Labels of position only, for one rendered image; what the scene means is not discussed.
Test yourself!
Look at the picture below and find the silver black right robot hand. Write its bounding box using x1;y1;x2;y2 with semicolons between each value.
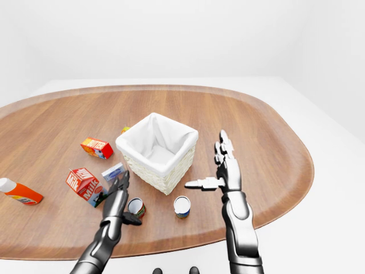
184;130;243;192

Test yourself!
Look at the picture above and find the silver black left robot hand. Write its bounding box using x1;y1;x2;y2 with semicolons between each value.
101;170;143;227

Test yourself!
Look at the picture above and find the red labelled tomato sauce tin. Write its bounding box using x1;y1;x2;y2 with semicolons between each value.
127;198;147;220

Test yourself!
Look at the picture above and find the white lined wicker basket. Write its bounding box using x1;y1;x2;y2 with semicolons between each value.
115;112;199;196

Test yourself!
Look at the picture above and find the small blue white box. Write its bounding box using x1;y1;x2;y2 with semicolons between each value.
101;162;125;183

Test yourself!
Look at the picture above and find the red white milk carton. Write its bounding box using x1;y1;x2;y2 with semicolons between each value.
65;167;109;208

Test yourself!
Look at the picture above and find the red orange butter box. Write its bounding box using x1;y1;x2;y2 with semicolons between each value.
80;137;115;160

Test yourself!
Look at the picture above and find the blue yellow labelled tin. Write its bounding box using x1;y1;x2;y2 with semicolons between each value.
173;195;191;220

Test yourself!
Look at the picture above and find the orange bottle with white cap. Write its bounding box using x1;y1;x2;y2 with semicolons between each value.
0;177;44;206

